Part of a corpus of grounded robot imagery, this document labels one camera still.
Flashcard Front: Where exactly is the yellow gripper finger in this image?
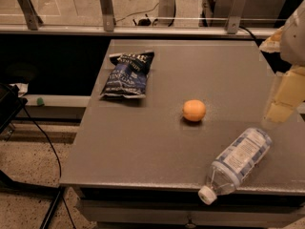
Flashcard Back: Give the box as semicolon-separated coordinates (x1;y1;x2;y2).
265;65;305;123

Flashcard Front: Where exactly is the orange fruit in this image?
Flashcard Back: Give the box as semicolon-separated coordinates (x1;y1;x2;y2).
182;99;206;122

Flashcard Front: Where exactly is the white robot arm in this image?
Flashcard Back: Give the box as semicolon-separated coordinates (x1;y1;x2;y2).
259;0;305;123

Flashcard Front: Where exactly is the blue chip bag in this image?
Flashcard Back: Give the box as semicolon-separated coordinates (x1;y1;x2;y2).
100;51;154;99

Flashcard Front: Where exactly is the clear plastic water bottle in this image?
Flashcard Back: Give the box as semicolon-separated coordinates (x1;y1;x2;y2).
198;128;273;205

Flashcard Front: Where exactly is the small green object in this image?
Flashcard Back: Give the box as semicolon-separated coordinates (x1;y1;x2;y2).
36;97;45;106

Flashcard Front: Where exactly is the black equipment at left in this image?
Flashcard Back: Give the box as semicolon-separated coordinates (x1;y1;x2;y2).
0;83;28;134

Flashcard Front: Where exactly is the right metal rail bracket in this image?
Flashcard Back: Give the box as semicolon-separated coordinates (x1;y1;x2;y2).
227;0;247;34

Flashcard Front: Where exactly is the metal rail bracket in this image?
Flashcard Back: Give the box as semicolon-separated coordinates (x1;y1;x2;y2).
17;0;43;31
99;0;115;31
227;0;247;34

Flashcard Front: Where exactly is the middle metal rail bracket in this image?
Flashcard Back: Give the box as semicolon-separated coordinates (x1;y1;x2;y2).
99;0;115;31

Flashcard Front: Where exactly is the black cable on floor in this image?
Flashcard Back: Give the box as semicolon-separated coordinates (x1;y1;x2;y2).
19;98;77;229

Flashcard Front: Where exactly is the left metal rail bracket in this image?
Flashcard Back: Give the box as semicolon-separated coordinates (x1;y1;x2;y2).
17;0;43;31

